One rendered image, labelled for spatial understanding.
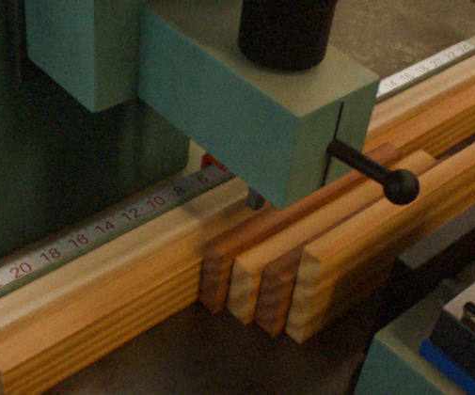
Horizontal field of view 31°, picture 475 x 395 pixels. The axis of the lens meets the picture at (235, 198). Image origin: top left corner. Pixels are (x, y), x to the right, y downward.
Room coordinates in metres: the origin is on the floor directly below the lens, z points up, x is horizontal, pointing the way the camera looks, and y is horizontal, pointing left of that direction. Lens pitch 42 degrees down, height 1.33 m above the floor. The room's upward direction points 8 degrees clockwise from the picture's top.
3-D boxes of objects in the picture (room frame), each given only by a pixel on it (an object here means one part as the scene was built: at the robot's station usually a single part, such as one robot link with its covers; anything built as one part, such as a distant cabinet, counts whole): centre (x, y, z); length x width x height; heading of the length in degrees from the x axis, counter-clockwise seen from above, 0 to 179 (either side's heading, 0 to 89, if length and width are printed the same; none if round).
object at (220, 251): (0.43, -0.05, 0.93); 0.18 x 0.02 x 0.06; 138
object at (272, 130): (0.43, 0.00, 1.03); 0.14 x 0.07 x 0.09; 48
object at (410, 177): (0.37, -0.07, 1.04); 0.06 x 0.02 x 0.02; 48
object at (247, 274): (0.43, -0.08, 0.92); 0.19 x 0.02 x 0.05; 138
